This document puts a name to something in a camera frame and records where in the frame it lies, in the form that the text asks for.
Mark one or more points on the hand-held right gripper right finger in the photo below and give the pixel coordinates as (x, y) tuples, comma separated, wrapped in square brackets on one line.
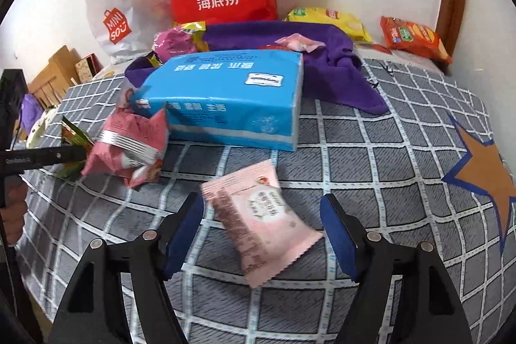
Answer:
[(340, 243)]

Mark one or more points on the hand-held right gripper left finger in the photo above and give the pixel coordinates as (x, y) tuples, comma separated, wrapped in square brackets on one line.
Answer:
[(183, 243)]

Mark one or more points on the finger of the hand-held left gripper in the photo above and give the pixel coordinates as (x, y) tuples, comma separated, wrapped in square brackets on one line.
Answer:
[(64, 158)]

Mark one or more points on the green snack packet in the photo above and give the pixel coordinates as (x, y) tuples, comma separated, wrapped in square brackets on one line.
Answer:
[(72, 134)]

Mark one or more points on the pink silver banded snack packet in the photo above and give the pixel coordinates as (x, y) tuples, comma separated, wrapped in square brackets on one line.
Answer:
[(125, 142)]

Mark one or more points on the long light pink snack packet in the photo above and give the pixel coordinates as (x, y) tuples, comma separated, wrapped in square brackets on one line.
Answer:
[(258, 219)]

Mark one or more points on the red white fruit snack packet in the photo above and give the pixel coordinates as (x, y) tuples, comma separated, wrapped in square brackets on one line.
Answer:
[(147, 172)]

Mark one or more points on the magenta snack packet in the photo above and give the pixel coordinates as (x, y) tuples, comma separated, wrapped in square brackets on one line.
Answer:
[(171, 41)]

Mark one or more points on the purple cloth lined tray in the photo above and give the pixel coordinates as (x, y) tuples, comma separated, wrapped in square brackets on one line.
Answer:
[(338, 78)]

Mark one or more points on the small light pink snack packet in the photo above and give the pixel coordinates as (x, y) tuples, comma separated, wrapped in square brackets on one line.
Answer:
[(298, 42)]

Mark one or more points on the person's left hand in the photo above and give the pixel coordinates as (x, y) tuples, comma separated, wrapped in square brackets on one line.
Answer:
[(14, 211)]

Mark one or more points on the wooden headboard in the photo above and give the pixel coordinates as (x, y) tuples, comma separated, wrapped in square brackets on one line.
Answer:
[(52, 78)]

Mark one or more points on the grey checked blanket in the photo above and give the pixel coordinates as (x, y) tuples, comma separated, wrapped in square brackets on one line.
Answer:
[(383, 187)]

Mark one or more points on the patterned box with red side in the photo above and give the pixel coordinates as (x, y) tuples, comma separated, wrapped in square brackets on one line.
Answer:
[(86, 68)]

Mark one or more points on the white blue red snack packet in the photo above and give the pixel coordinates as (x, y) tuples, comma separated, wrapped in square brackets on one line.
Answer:
[(129, 96)]

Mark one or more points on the white plastic shopping bag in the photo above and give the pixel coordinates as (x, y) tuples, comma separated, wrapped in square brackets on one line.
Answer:
[(117, 5)]

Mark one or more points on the blue tissue pack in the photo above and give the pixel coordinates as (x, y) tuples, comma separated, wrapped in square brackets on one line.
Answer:
[(225, 98)]

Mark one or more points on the orange chips bag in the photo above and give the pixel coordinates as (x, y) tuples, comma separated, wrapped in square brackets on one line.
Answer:
[(411, 35)]

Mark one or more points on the yellow chips bag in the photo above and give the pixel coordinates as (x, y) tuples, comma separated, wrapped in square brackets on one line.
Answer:
[(326, 19)]

